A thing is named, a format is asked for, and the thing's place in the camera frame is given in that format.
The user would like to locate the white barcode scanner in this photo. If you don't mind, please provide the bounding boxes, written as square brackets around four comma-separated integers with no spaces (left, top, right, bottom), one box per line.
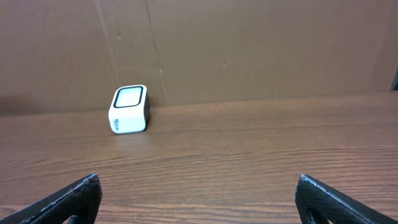
[108,85,150,134]

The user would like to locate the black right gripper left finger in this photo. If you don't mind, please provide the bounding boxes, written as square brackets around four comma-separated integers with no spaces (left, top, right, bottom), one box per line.
[1,173,102,224]

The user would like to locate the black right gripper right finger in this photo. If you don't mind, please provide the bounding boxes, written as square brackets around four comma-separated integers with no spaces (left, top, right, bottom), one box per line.
[295,174,397,224]

